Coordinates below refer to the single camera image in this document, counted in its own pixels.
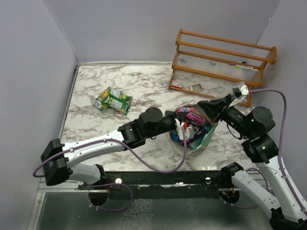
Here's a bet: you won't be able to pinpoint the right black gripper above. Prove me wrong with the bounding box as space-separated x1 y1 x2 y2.
198 93 253 138

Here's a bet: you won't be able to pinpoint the purple snack packet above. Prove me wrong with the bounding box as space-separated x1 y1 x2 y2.
175 107 206 126

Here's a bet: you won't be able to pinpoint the purple Fox's candy packet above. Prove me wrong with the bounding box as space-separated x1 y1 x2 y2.
187 126 208 149

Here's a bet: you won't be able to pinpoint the green white paper bag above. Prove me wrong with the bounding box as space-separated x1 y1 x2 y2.
167 103 218 154

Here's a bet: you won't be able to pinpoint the yellow green snack packet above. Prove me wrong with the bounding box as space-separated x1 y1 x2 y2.
92 87 112 113

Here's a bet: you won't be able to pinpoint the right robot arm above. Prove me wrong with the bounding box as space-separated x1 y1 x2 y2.
197 94 307 230

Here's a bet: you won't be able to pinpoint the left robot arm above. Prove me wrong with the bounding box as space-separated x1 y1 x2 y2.
41 107 179 189

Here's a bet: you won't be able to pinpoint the open white small box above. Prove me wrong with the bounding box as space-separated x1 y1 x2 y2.
189 83 203 92

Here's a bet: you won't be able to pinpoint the wooden shelf rack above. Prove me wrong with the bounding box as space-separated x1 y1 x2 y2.
168 29 277 98

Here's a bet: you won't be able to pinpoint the markers on shelf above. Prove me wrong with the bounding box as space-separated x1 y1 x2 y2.
228 63 257 71

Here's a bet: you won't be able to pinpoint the red white small box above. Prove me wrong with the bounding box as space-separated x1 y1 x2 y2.
171 80 183 88

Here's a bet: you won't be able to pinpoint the blue small snack packet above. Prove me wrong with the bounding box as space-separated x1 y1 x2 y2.
169 132 180 142

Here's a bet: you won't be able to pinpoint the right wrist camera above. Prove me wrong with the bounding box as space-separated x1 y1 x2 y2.
229 81 249 107

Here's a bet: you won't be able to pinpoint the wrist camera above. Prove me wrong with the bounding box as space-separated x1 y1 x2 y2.
229 81 249 107
175 119 194 140

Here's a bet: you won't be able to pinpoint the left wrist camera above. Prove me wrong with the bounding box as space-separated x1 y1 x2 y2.
175 119 194 140

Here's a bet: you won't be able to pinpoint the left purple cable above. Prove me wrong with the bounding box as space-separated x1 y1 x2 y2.
33 126 188 178

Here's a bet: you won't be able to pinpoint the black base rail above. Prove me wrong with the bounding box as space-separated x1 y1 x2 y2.
78 162 243 200

